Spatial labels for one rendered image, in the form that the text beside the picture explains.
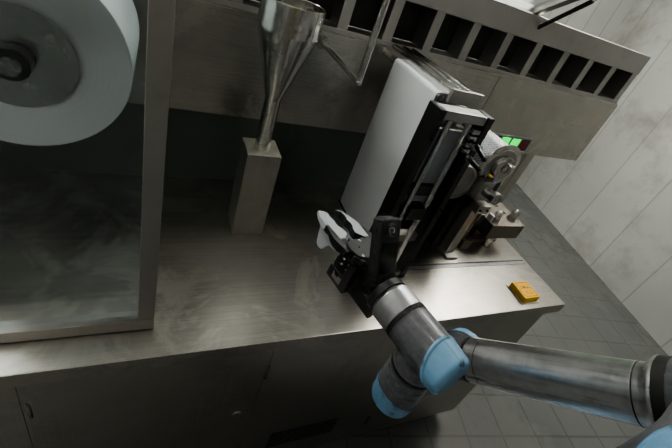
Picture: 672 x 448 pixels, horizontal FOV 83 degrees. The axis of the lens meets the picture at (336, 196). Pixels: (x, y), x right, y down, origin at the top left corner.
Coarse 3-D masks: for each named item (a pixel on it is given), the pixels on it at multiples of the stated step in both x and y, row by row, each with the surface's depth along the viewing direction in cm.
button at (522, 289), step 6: (516, 282) 129; (522, 282) 130; (516, 288) 127; (522, 288) 127; (528, 288) 128; (516, 294) 127; (522, 294) 125; (528, 294) 125; (534, 294) 126; (522, 300) 125; (528, 300) 125; (534, 300) 127
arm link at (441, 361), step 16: (416, 304) 59; (400, 320) 58; (416, 320) 57; (432, 320) 58; (400, 336) 57; (416, 336) 56; (432, 336) 55; (448, 336) 56; (400, 352) 58; (416, 352) 55; (432, 352) 54; (448, 352) 54; (400, 368) 58; (416, 368) 55; (432, 368) 53; (448, 368) 52; (464, 368) 53; (416, 384) 57; (432, 384) 53; (448, 384) 54
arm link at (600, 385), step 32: (480, 352) 62; (512, 352) 59; (544, 352) 56; (576, 352) 53; (480, 384) 63; (512, 384) 57; (544, 384) 53; (576, 384) 50; (608, 384) 47; (640, 384) 45; (608, 416) 48; (640, 416) 44
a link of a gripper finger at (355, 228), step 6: (336, 210) 77; (342, 216) 75; (348, 216) 75; (342, 222) 75; (348, 222) 74; (354, 222) 74; (348, 228) 74; (354, 228) 72; (360, 228) 73; (348, 234) 75; (354, 234) 72; (360, 234) 72; (366, 234) 72
